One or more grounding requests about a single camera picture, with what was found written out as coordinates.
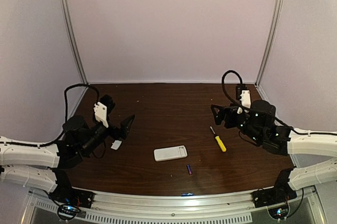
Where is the white battery cover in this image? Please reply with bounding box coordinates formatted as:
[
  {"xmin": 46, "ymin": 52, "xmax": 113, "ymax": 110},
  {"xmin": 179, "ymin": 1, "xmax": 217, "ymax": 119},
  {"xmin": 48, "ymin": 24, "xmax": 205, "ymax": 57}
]
[{"xmin": 111, "ymin": 140, "xmax": 122, "ymax": 150}]

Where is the yellow handled screwdriver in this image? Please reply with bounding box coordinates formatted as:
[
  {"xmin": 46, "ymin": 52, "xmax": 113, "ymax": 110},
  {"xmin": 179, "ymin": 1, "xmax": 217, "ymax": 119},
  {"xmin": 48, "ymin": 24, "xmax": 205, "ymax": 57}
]
[{"xmin": 210, "ymin": 126, "xmax": 227, "ymax": 152}]

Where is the white remote control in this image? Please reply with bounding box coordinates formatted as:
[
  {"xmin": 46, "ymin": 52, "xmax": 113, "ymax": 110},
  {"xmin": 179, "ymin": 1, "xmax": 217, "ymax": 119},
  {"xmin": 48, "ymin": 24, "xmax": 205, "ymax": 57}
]
[{"xmin": 153, "ymin": 145, "xmax": 188, "ymax": 162}]

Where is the blue AAA battery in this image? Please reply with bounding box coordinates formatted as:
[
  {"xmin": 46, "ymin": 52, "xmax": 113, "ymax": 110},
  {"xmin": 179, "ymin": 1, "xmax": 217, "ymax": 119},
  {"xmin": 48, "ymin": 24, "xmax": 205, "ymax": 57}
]
[{"xmin": 181, "ymin": 192, "xmax": 194, "ymax": 197}]

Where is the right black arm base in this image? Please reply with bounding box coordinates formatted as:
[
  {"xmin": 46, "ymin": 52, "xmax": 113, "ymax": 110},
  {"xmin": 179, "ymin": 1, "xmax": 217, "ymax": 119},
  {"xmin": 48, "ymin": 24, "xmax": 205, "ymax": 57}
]
[{"xmin": 251, "ymin": 187, "xmax": 297, "ymax": 222}]

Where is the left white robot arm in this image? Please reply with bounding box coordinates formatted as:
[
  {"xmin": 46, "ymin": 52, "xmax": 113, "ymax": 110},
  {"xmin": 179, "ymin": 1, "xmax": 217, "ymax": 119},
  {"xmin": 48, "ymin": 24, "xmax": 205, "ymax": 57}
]
[{"xmin": 1, "ymin": 115, "xmax": 135, "ymax": 193}]

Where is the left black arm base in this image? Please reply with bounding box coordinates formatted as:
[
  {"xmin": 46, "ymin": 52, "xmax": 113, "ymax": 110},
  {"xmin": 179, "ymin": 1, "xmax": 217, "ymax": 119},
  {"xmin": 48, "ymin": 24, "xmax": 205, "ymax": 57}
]
[{"xmin": 46, "ymin": 186, "xmax": 94, "ymax": 222}]

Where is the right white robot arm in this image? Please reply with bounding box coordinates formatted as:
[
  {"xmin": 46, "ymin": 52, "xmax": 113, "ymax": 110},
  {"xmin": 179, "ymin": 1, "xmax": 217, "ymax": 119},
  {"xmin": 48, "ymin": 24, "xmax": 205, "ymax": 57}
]
[{"xmin": 211, "ymin": 100, "xmax": 336, "ymax": 191}]

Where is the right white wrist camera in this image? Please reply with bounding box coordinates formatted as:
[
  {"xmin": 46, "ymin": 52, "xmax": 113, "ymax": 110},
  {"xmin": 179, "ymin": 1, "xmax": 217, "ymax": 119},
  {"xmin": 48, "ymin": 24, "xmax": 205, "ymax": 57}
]
[{"xmin": 235, "ymin": 84, "xmax": 251, "ymax": 114}]

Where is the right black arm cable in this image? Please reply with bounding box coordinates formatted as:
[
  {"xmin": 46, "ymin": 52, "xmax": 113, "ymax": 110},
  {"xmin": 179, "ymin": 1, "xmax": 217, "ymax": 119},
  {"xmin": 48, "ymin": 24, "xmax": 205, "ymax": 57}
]
[{"xmin": 221, "ymin": 70, "xmax": 337, "ymax": 137}]

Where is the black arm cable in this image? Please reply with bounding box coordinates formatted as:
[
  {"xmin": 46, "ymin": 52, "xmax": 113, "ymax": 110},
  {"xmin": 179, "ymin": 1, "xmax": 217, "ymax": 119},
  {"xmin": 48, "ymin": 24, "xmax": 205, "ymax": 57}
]
[
  {"xmin": 0, "ymin": 84, "xmax": 100, "ymax": 148},
  {"xmin": 221, "ymin": 70, "xmax": 337, "ymax": 137}
]

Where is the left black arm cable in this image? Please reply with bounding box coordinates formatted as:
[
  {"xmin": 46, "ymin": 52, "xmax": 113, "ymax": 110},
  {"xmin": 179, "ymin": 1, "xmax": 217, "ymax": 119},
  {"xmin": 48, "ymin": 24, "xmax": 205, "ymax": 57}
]
[{"xmin": 0, "ymin": 84, "xmax": 100, "ymax": 148}]

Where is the front aluminium rail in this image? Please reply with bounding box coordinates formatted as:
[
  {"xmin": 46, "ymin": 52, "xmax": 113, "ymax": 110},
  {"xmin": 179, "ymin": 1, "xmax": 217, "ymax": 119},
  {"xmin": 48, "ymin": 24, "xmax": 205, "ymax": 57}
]
[{"xmin": 26, "ymin": 179, "xmax": 319, "ymax": 224}]

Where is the right aluminium frame post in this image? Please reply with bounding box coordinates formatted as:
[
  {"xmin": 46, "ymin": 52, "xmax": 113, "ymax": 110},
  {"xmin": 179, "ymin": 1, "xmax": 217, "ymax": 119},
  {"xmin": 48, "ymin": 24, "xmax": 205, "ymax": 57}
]
[{"xmin": 255, "ymin": 0, "xmax": 284, "ymax": 88}]

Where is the aluminium frame post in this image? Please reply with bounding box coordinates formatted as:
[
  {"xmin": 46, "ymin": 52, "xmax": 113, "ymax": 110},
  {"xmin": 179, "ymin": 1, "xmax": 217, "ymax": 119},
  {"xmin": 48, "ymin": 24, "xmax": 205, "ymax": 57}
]
[
  {"xmin": 61, "ymin": 0, "xmax": 88, "ymax": 84},
  {"xmin": 255, "ymin": 0, "xmax": 284, "ymax": 88}
]

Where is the left aluminium frame post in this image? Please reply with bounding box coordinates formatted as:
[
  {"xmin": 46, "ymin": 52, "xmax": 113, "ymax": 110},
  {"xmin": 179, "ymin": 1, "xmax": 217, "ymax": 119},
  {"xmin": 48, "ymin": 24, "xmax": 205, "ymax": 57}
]
[{"xmin": 61, "ymin": 0, "xmax": 88, "ymax": 84}]

